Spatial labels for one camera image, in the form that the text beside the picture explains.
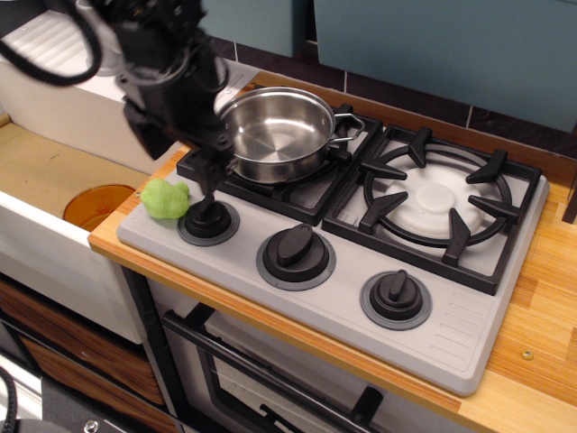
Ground black oven door handle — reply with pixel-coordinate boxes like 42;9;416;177
162;304;382;432

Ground green toy cauliflower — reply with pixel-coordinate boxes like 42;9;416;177
140;179;189;219

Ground black burner grate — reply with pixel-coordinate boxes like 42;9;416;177
176;103;384;226
323;125;549;295

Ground stainless steel pot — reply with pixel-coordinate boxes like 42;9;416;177
218;87;365;184

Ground grey toy stove top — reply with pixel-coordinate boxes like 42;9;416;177
117;158;523;395

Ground black stove knob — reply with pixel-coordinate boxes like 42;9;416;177
360;270;433;331
256;224;336;291
178;196;240;247

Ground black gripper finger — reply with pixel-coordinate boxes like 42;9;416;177
124;103;175;161
193;148;236;197

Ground black left burner grate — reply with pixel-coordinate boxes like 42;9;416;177
176;103;384;226

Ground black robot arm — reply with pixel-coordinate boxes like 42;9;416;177
90;1;234;197

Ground black right burner grate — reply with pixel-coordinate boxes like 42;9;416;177
323;125;549;295

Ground black braided cable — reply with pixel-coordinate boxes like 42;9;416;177
0;367;19;433

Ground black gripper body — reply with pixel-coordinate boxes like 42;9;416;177
121;58;233;152

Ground wooden drawer fronts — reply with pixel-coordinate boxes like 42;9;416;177
1;275;178;432

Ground black middle stove knob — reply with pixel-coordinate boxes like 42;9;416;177
256;224;336;291

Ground white toy sink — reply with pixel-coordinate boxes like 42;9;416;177
0;10;261;346

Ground grey toy faucet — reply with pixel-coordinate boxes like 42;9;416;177
76;0;124;77

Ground black right stove knob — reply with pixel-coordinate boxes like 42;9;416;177
360;270;433;331

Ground orange sink drain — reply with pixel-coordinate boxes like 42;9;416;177
62;184;135;232

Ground black left stove knob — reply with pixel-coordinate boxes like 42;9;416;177
178;196;240;247

